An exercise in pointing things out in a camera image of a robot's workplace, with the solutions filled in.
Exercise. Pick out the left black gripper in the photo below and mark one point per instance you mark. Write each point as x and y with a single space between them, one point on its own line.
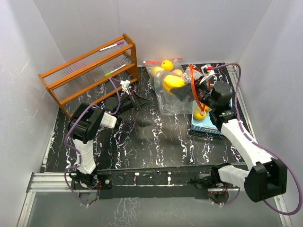
140 103

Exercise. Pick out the blue plastic basket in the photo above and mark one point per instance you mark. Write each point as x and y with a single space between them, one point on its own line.
204 125

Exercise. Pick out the fake pink peach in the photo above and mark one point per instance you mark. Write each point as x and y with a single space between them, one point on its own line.
178 72

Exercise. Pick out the yellow fake lemon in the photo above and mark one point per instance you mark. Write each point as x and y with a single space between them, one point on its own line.
167 65

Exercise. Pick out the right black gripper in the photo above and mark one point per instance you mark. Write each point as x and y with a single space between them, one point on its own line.
190 89

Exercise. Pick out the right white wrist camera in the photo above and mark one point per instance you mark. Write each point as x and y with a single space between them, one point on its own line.
207 72

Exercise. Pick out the aluminium frame rail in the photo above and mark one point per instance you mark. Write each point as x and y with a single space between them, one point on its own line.
47 183

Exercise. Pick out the fake peach apple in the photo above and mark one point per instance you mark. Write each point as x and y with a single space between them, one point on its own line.
155 70

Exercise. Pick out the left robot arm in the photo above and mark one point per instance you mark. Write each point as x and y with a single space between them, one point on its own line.
86 121

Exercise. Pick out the clear zip bag with fruit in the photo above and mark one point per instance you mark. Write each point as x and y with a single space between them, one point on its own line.
150 64

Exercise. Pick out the yellow fake bell pepper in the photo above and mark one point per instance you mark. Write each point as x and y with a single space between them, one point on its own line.
172 81

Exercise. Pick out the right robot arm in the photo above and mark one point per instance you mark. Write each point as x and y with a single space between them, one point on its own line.
266 176

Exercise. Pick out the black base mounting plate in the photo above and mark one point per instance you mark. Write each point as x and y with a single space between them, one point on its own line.
193 190

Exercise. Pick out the clear zip bag with peppers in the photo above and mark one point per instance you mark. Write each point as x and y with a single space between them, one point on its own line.
168 103

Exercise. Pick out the wooden shelf rack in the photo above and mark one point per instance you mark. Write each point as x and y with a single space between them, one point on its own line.
82 80

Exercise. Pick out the pink marker pen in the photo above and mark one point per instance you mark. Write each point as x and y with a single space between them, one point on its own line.
111 46

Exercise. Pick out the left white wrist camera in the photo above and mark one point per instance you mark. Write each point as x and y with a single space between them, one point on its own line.
125 85

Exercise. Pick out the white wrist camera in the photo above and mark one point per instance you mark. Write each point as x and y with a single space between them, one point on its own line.
125 85
207 72

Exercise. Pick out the orange yellow fake pepper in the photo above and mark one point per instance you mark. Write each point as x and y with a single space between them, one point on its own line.
197 113

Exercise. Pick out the green marker pen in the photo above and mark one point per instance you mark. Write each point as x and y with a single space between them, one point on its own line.
111 72

